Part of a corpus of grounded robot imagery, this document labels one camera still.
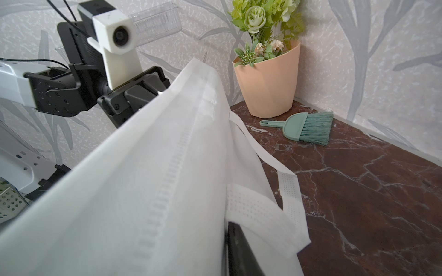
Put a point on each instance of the clear plastic wall shelf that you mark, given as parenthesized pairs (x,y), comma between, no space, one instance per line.
(156,23)

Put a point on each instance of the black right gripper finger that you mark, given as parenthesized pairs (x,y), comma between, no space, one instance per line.
(240,257)

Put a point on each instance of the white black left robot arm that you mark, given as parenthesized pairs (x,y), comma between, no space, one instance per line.
(32,142)

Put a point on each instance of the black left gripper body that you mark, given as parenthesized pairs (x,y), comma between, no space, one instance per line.
(68,92)

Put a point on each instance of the artificial green white plant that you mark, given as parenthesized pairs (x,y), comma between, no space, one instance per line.
(271,26)

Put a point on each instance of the small green hand brush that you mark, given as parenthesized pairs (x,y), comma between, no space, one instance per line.
(307,127)

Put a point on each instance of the white insulated delivery bag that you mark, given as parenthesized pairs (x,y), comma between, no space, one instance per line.
(158,196)

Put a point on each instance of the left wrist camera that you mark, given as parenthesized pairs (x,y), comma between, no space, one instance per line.
(115,37)

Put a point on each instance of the beige ribbed flower pot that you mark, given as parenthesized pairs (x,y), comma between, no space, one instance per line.
(269,87)

